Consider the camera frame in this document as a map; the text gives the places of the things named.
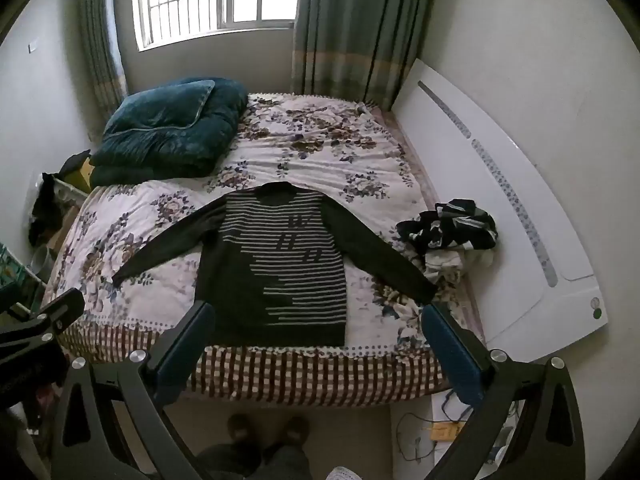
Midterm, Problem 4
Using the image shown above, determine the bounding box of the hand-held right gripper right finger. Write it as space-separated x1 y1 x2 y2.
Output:
421 302 587 480

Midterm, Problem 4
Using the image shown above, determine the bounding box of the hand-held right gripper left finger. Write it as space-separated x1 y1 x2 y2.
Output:
50 300 217 480

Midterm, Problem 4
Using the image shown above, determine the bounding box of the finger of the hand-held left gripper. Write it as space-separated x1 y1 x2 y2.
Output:
0 287 86 357

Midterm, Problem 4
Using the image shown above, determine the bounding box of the dark striped sweater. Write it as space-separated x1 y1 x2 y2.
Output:
111 182 440 348

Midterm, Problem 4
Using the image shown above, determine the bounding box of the black and white clothes pile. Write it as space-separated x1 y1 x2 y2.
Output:
397 199 499 256

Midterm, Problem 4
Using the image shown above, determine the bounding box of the grey bucket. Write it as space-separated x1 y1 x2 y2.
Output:
32 247 54 282

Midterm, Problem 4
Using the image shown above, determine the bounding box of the green crate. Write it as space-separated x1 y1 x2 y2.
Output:
0 242 41 306

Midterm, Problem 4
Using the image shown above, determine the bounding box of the white crumpled cloth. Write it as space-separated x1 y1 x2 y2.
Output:
424 249 496 281

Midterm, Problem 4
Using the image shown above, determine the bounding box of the dark slipper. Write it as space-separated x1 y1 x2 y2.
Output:
227 413 263 453
280 416 311 453

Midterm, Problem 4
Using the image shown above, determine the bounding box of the yellow cardboard box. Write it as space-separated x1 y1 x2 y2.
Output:
65 157 93 193

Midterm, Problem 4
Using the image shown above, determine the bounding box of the person's right leg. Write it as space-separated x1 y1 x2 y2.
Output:
262 445 313 480

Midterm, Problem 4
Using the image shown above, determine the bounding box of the white headboard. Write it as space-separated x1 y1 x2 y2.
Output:
392 58 610 361

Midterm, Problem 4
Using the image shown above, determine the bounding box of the dark round object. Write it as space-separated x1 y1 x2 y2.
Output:
89 77 249 188

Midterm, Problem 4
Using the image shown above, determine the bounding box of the bed with floral sheet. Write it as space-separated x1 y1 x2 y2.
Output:
42 91 488 408

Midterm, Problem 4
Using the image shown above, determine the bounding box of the narrow grey-green curtain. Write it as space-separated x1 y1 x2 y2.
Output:
77 0 128 126

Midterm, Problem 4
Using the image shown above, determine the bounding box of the wide grey-green curtain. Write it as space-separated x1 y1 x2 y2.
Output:
291 0 443 111

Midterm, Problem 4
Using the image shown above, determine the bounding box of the barred window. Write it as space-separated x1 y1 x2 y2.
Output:
131 0 305 52

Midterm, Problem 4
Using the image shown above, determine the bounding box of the black floor cable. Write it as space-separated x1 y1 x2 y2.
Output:
396 412 437 462

